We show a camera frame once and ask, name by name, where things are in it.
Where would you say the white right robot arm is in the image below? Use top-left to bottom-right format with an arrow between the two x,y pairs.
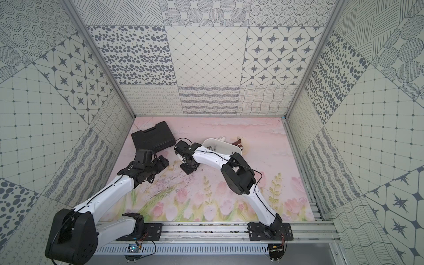
174,141 -> 283,236

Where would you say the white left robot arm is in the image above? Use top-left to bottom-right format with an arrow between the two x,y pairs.
45,150 -> 169,265

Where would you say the white plastic storage box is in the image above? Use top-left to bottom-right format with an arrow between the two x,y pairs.
202,138 -> 242,155

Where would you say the black plastic tool case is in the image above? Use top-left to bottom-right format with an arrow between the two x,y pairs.
131,121 -> 176,153

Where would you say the maroon faucet valve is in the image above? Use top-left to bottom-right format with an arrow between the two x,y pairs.
232,137 -> 243,149

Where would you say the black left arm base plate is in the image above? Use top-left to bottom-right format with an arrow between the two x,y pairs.
117,223 -> 163,241

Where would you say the white slotted cable duct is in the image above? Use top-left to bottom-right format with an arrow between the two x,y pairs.
95,243 -> 268,256

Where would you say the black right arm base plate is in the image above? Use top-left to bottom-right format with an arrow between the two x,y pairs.
246,222 -> 294,241

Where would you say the aluminium mounting rail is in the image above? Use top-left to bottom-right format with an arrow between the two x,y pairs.
92,220 -> 342,245

